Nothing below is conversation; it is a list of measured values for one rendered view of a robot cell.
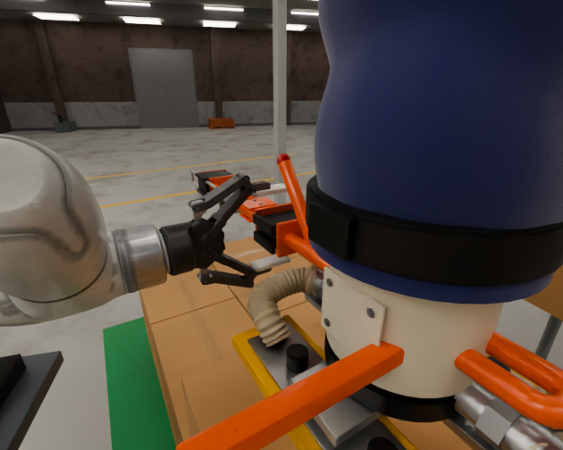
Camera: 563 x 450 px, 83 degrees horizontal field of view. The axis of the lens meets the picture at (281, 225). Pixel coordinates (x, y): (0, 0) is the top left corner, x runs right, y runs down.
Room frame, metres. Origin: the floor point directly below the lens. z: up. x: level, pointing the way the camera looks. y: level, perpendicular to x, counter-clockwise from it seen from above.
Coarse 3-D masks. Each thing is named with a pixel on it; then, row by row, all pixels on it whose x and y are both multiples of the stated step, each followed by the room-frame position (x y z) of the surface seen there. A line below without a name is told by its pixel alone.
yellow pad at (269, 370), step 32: (288, 320) 0.40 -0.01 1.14; (256, 352) 0.33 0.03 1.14; (288, 352) 0.30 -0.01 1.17; (320, 352) 0.33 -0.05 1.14; (256, 384) 0.29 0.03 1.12; (288, 384) 0.27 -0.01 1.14; (384, 416) 0.24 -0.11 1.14; (320, 448) 0.20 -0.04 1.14; (352, 448) 0.20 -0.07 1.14; (384, 448) 0.18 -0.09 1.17; (416, 448) 0.20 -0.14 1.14
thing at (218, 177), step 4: (200, 172) 0.82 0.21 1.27; (204, 172) 0.82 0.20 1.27; (208, 172) 0.82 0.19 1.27; (212, 172) 0.82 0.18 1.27; (216, 172) 0.82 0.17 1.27; (220, 172) 0.82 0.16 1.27; (224, 172) 0.82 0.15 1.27; (228, 172) 0.82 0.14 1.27; (208, 176) 0.78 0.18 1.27; (212, 176) 0.78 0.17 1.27; (216, 176) 0.78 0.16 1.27; (220, 176) 0.78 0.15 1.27; (224, 176) 0.78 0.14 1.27; (228, 176) 0.78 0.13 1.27; (232, 176) 0.79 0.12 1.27; (208, 180) 0.76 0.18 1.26; (212, 180) 0.76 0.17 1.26; (216, 180) 0.76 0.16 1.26; (220, 180) 0.77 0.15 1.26; (224, 180) 0.77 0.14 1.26; (220, 184) 0.77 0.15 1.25
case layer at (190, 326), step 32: (256, 256) 1.69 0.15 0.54; (288, 256) 1.69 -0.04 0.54; (160, 288) 1.35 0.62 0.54; (192, 288) 1.35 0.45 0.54; (224, 288) 1.35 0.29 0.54; (160, 320) 1.11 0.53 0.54; (192, 320) 1.11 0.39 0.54; (224, 320) 1.11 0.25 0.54; (320, 320) 1.11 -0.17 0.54; (160, 352) 0.93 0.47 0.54; (192, 352) 0.93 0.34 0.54; (224, 352) 0.93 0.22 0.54
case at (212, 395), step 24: (312, 336) 0.57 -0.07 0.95; (240, 360) 0.50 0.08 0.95; (192, 384) 0.44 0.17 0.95; (216, 384) 0.44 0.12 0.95; (240, 384) 0.44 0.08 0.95; (192, 408) 0.39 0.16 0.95; (216, 408) 0.39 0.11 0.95; (240, 408) 0.39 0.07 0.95; (192, 432) 0.42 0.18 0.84; (408, 432) 0.35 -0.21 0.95; (432, 432) 0.35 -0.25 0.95
